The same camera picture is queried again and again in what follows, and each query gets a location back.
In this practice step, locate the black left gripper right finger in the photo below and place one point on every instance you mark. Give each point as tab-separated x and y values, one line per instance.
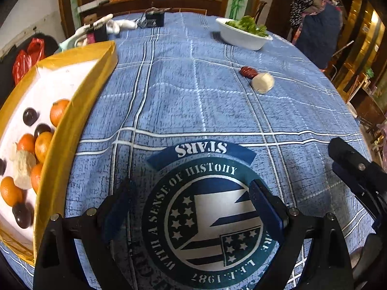
328	263

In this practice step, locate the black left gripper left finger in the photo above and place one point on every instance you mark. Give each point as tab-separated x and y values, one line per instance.
58	265

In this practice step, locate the dark plum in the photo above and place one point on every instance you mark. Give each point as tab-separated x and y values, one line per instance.
30	116
3	166
23	215
41	128

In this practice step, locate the orange tangerine bottom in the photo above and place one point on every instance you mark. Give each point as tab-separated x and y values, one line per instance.
36	176

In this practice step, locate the large white yam chunk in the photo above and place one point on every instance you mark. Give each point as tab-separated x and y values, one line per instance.
22	165

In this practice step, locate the dull orange tangerine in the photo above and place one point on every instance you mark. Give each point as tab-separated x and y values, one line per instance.
42	144

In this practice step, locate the red jujube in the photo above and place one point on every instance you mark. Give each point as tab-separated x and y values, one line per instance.
248	72

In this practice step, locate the yellow rimmed white tray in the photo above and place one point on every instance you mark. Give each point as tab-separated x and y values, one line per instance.
77	75

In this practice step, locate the black sofa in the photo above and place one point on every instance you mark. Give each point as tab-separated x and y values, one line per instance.
7	62

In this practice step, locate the blue checked tablecloth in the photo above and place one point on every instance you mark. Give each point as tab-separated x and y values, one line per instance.
178	119

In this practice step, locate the red plastic bag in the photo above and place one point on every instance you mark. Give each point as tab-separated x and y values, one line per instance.
25	60

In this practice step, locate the dark jar with cork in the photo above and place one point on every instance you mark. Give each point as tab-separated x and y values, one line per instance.
96	34

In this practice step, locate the white bowl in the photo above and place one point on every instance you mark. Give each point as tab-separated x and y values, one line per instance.
240	38

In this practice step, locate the person in apron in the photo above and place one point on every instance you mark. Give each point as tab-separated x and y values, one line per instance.
316	25

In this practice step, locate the green lettuce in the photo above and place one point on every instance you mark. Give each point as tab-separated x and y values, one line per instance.
247	24

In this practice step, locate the black box on table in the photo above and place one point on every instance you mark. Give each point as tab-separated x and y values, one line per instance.
154	19

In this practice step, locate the wooden sideboard counter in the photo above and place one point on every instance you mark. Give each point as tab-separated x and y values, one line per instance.
123	7

